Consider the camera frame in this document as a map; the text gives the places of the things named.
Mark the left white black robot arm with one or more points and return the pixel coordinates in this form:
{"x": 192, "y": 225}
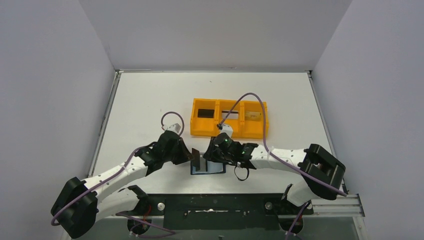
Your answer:
{"x": 81, "y": 203}

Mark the black VIP credit card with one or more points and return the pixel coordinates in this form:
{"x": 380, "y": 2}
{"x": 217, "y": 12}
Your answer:
{"x": 197, "y": 159}

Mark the orange three-compartment tray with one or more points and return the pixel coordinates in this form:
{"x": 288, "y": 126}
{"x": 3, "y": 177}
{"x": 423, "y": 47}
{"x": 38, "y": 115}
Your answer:
{"x": 208, "y": 113}

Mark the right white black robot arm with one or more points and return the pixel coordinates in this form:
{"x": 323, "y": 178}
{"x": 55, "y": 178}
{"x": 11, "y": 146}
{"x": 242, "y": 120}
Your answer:
{"x": 322, "y": 173}

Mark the blue leather card holder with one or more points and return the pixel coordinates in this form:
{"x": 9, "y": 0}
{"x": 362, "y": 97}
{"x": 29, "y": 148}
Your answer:
{"x": 213, "y": 168}

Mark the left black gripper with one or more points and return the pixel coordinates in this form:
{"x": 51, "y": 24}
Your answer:
{"x": 182, "y": 152}

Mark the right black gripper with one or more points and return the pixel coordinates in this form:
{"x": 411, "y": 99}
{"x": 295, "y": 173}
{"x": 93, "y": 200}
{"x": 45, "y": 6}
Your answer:
{"x": 211, "y": 154}

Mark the aluminium frame rail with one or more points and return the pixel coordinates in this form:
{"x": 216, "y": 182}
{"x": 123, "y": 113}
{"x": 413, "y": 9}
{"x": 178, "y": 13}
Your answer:
{"x": 342, "y": 206}

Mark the gold credit card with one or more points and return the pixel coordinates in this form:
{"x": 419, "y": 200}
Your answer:
{"x": 253, "y": 116}

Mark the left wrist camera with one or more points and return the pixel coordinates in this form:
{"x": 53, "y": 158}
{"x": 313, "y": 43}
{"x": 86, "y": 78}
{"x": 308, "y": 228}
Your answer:
{"x": 176, "y": 128}

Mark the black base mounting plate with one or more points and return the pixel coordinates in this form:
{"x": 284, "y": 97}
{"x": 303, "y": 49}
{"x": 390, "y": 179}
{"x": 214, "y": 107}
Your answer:
{"x": 266, "y": 211}

